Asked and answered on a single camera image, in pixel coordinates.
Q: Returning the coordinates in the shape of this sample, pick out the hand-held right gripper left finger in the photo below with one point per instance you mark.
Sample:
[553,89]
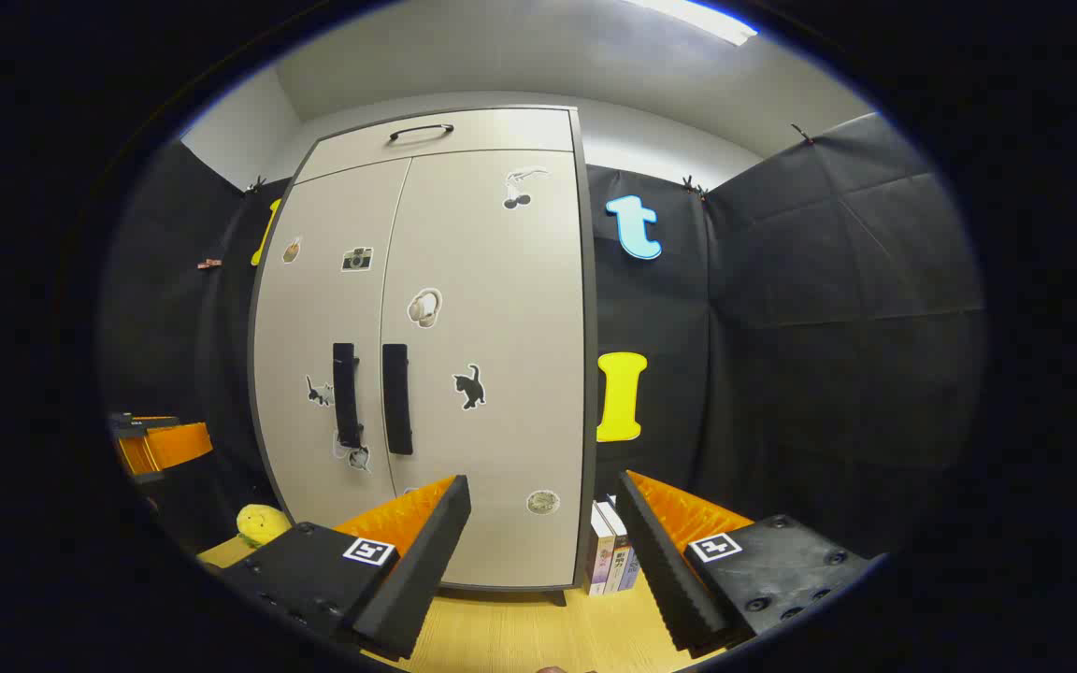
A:
[426,561]

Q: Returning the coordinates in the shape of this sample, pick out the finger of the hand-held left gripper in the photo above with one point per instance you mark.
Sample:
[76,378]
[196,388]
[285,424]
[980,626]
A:
[185,445]
[138,456]

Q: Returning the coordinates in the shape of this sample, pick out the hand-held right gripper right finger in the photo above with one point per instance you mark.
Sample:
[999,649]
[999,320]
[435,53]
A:
[660,570]

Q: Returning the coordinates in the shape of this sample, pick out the beige cabinet door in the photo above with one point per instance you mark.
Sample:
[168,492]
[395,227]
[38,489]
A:
[501,421]
[314,308]

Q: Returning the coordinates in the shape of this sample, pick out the grey double-door shoe cabinet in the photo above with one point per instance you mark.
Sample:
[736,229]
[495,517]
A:
[591,374]

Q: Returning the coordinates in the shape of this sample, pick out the beige cabinet drawer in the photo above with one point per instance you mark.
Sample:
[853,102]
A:
[501,131]

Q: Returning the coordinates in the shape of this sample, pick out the yellow plush toy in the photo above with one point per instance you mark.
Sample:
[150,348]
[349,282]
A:
[261,523]

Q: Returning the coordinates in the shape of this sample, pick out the black backdrop cloth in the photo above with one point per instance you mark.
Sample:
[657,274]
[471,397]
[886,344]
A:
[828,327]

